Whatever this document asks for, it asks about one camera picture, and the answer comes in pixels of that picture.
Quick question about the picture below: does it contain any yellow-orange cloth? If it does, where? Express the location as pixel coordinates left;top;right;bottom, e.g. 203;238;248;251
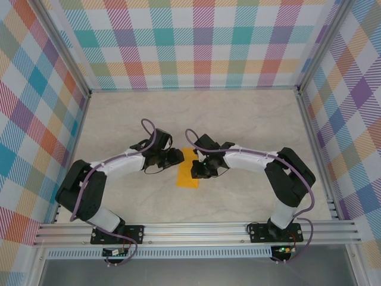
175;147;201;189

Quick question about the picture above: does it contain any grey metal panel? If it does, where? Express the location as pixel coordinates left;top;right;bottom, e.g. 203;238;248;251
28;257;363;286

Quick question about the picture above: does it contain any small black circuit board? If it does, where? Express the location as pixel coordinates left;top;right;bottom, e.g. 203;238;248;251
102;247;129;257

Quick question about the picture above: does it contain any wide aluminium mounting rail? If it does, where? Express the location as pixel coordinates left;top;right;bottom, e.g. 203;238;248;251
32;220;363;247

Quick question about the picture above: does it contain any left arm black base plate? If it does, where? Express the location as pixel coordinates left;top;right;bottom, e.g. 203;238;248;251
90;225;146;245

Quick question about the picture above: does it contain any white slotted cable duct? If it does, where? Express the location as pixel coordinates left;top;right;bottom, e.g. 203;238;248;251
46;248;274;260

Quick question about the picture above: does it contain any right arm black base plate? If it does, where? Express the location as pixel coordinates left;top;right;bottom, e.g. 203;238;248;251
248;222;304;244

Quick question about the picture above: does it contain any aluminium table edge rail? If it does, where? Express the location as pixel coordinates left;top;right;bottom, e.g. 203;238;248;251
296;89;342;221
52;91;92;225

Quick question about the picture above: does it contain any aluminium frame post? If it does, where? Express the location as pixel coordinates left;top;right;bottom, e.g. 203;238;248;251
35;0;92;98
296;0;358;95

